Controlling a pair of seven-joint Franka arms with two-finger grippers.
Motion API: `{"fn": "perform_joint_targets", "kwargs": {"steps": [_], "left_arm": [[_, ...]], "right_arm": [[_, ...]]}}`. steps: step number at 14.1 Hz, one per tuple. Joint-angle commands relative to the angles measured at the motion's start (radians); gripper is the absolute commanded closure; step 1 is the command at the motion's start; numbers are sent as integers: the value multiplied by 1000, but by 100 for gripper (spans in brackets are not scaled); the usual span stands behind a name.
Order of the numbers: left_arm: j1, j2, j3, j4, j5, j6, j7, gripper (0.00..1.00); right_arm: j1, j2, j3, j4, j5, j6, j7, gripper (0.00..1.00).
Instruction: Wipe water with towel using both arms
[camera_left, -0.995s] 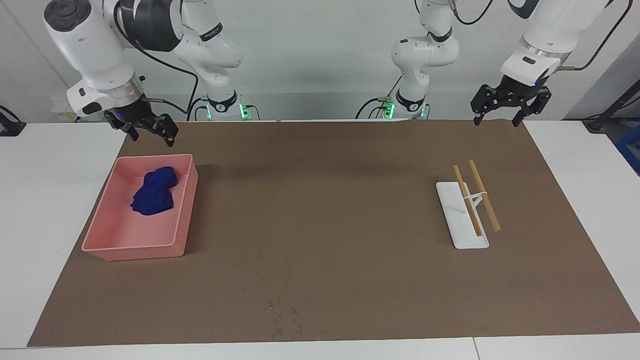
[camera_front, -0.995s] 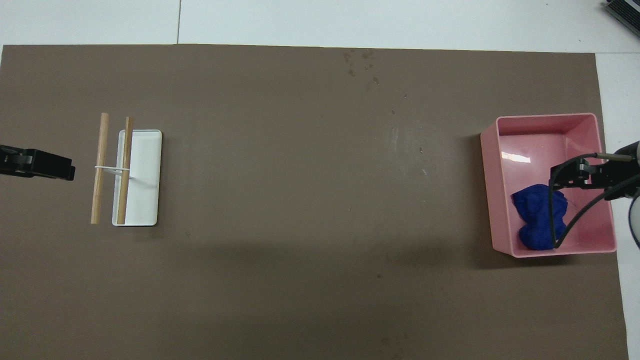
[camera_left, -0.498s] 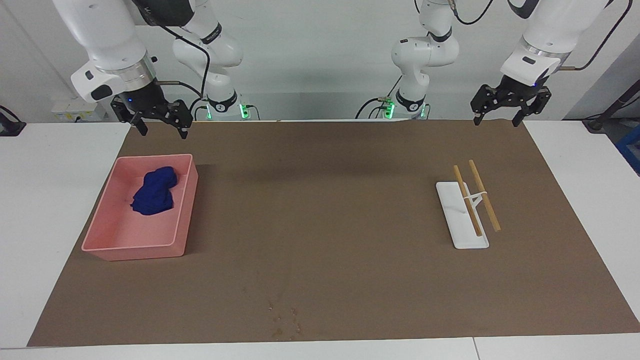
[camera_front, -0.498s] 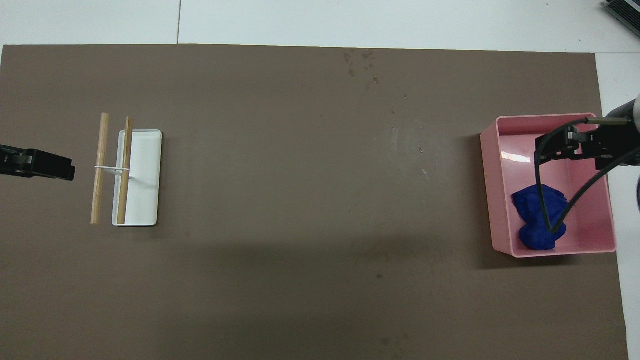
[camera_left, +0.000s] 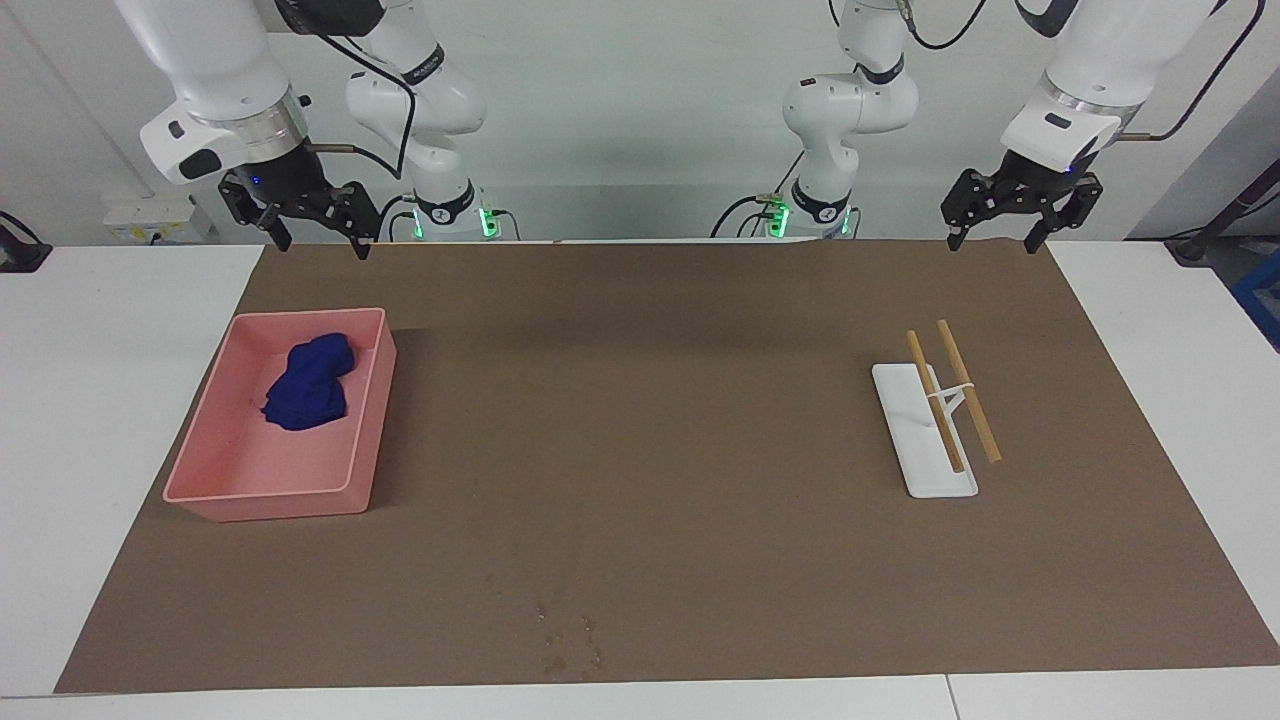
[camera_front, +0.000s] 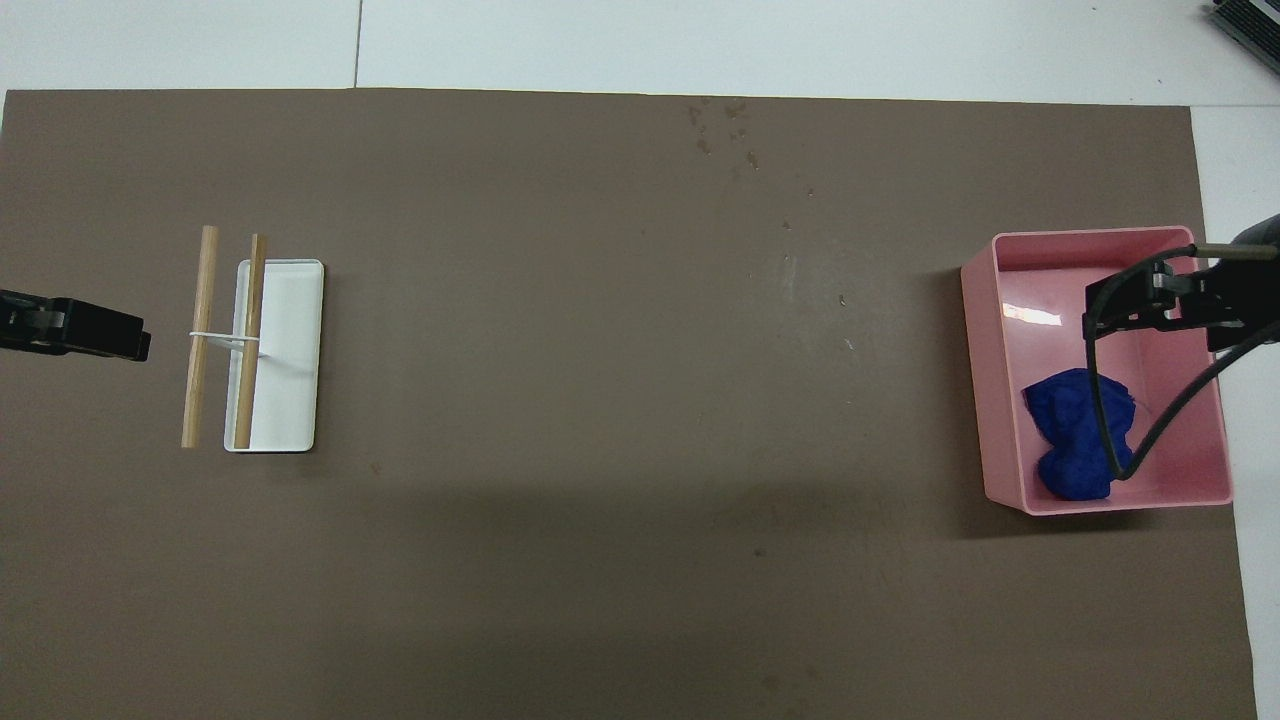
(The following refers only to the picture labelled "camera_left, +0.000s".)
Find dark blue towel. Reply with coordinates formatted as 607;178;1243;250
261;333;357;433

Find black stand leg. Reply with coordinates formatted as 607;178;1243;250
1165;158;1280;267

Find blue crate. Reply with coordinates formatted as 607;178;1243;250
1231;247;1280;353

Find pink plastic bin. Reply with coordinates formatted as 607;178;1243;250
163;307;398;524

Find white rack with wooden rods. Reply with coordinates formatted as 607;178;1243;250
872;319;1004;500

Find brown table mat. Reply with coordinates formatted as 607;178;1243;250
55;240;1280;695

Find black base cable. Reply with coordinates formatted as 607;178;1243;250
744;147;807;240
376;194;417;242
709;194;767;240

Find white wall socket box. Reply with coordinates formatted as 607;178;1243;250
102;194;214;245

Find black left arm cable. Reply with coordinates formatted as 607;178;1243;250
900;0;1269;141

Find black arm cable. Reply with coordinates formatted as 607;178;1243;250
900;0;1269;141
305;33;417;183

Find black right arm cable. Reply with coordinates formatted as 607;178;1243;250
305;33;417;183

